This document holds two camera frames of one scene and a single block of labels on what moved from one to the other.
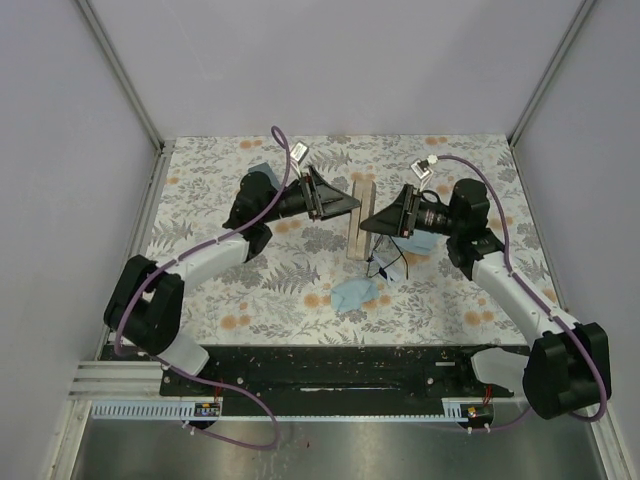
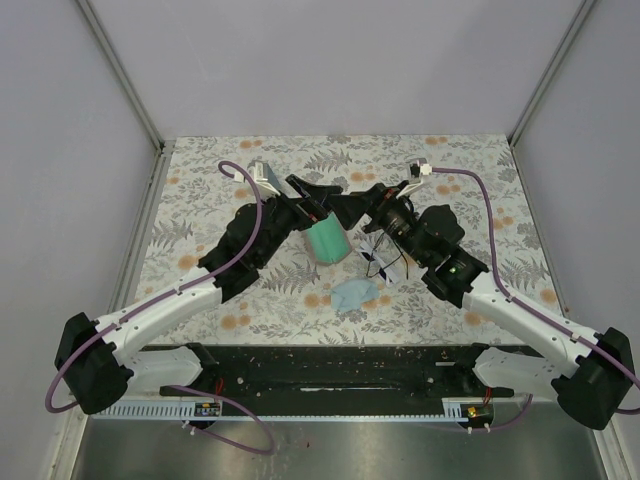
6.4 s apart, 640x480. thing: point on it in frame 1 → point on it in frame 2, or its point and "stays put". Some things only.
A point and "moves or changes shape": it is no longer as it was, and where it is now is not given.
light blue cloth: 349,295 stays put
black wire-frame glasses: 390,263 stays put
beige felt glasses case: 358,237 moves or changes shape
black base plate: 337,373 stays put
